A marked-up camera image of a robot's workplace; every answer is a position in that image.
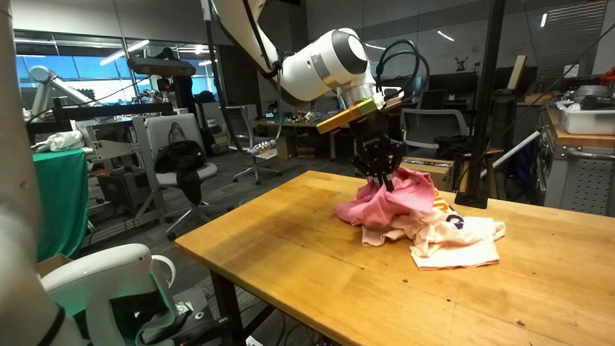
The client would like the yellow green wrist camera mount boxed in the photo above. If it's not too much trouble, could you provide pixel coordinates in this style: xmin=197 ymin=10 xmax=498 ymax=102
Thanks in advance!
xmin=316 ymin=94 xmax=402 ymax=135

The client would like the ceiling light strip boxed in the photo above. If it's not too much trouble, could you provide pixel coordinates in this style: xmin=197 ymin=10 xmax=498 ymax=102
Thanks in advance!
xmin=99 ymin=38 xmax=152 ymax=67

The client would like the black jacket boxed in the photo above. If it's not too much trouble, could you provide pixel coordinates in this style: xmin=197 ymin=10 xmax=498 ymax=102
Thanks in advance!
xmin=152 ymin=138 xmax=208 ymax=208

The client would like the black table frame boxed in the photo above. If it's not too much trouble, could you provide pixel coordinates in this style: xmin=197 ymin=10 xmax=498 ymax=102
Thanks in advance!
xmin=208 ymin=267 xmax=277 ymax=346

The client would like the white bundle on cloth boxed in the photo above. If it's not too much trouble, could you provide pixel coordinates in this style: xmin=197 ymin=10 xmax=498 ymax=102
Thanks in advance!
xmin=31 ymin=131 xmax=85 ymax=154

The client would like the wooden plank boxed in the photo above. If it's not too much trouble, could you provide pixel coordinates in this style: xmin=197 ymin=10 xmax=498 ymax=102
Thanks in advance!
xmin=506 ymin=54 xmax=529 ymax=92

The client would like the peach shirt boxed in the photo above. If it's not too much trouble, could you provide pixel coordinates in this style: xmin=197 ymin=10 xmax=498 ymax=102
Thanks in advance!
xmin=360 ymin=190 xmax=508 ymax=269

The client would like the long office desk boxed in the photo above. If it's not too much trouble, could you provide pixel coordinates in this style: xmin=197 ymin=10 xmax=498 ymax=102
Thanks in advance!
xmin=252 ymin=115 xmax=362 ymax=163

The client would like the pink shirt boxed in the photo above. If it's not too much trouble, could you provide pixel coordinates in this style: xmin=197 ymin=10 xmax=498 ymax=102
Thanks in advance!
xmin=335 ymin=167 xmax=439 ymax=231

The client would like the grey perforated metal cabinet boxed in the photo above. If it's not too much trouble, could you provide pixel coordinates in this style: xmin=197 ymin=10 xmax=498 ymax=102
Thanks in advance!
xmin=544 ymin=150 xmax=615 ymax=217

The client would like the black equipment on stand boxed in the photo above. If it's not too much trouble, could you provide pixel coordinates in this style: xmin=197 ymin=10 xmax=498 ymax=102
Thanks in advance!
xmin=126 ymin=46 xmax=199 ymax=98

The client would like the white shelving rack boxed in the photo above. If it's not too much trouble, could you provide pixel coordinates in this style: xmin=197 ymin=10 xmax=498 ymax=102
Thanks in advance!
xmin=70 ymin=113 xmax=166 ymax=229

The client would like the grey mesh office chair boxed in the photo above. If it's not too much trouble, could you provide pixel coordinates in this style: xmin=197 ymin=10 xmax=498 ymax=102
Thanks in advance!
xmin=220 ymin=104 xmax=281 ymax=187

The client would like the green table cloth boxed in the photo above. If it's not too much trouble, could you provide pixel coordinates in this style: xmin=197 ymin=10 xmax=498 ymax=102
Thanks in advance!
xmin=31 ymin=148 xmax=93 ymax=263

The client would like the white chair with armrest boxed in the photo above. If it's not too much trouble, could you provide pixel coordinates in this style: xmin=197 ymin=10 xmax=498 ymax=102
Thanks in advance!
xmin=37 ymin=242 xmax=181 ymax=346

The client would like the white plastic bin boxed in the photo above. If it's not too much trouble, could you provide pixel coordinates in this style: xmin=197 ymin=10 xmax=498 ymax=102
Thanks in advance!
xmin=556 ymin=98 xmax=615 ymax=137

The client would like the white slanted bar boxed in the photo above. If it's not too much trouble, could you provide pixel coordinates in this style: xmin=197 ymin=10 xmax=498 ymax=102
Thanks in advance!
xmin=493 ymin=131 xmax=544 ymax=169

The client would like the white office chair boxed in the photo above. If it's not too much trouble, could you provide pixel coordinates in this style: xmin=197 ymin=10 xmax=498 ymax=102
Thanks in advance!
xmin=143 ymin=113 xmax=224 ymax=240

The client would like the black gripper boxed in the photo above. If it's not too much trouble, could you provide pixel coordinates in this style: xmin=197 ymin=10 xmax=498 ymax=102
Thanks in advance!
xmin=350 ymin=113 xmax=408 ymax=192

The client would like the white frame mesh chair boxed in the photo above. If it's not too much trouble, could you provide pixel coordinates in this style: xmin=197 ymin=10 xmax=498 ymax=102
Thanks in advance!
xmin=400 ymin=106 xmax=471 ymax=160

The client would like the black computer monitor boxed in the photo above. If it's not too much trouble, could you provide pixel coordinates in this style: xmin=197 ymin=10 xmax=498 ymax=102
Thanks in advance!
xmin=427 ymin=71 xmax=479 ymax=112

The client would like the black looped wrist cable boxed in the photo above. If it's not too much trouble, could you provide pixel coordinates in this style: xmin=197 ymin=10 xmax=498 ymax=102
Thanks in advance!
xmin=373 ymin=37 xmax=433 ymax=108

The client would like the cardboard box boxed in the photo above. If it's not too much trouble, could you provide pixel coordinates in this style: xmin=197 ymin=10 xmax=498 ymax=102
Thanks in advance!
xmin=400 ymin=156 xmax=458 ymax=192

